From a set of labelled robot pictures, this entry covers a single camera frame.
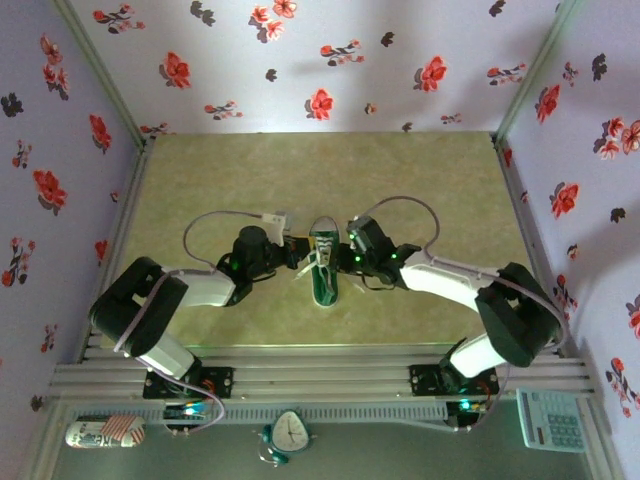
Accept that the aluminium rail frame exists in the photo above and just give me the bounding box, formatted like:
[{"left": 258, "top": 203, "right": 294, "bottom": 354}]
[{"left": 47, "top": 343, "right": 599, "bottom": 401}]

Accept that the white shoelace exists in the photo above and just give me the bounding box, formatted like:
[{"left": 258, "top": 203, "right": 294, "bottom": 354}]
[{"left": 292, "top": 238, "right": 366, "bottom": 297}]

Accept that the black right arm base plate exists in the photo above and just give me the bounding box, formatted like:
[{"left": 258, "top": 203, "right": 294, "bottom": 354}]
[{"left": 408, "top": 363, "right": 500, "bottom": 397}]

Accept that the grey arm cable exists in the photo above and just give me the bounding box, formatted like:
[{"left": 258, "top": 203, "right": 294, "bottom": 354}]
[
  {"left": 362, "top": 194, "right": 571, "bottom": 434},
  {"left": 113, "top": 209, "right": 281, "bottom": 434}
]

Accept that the teal alarm clock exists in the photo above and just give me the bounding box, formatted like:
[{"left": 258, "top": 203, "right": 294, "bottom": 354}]
[{"left": 257, "top": 409, "right": 317, "bottom": 469}]

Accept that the aluminium corner post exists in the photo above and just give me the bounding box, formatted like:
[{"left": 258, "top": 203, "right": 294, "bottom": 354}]
[
  {"left": 492, "top": 0, "right": 587, "bottom": 146},
  {"left": 52, "top": 0, "right": 151, "bottom": 151}
]

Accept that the striped printed tin can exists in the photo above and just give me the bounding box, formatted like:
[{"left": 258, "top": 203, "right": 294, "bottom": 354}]
[{"left": 64, "top": 413, "right": 147, "bottom": 450}]

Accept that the grey left arm cable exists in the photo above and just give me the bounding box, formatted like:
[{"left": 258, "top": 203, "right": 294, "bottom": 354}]
[{"left": 113, "top": 209, "right": 281, "bottom": 434}]

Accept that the light blue calculator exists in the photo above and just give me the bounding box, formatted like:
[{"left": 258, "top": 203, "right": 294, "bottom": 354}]
[{"left": 514, "top": 387, "right": 587, "bottom": 454}]

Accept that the grey right arm cable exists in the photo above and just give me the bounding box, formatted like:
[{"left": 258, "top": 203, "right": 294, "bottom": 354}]
[{"left": 362, "top": 194, "right": 571, "bottom": 434}]

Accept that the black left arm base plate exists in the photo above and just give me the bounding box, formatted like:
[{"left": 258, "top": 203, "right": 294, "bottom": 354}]
[{"left": 143, "top": 366, "right": 235, "bottom": 400}]

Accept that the grey slotted cable duct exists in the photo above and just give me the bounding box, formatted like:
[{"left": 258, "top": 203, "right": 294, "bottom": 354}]
[{"left": 72, "top": 403, "right": 449, "bottom": 426}]

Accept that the green canvas sneaker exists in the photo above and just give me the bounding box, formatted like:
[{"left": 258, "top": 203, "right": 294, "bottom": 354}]
[{"left": 308, "top": 215, "right": 342, "bottom": 307}]

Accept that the aluminium side rail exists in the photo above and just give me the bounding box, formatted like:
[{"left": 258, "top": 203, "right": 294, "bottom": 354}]
[
  {"left": 74, "top": 139, "right": 156, "bottom": 364},
  {"left": 492, "top": 134, "right": 569, "bottom": 359}
]

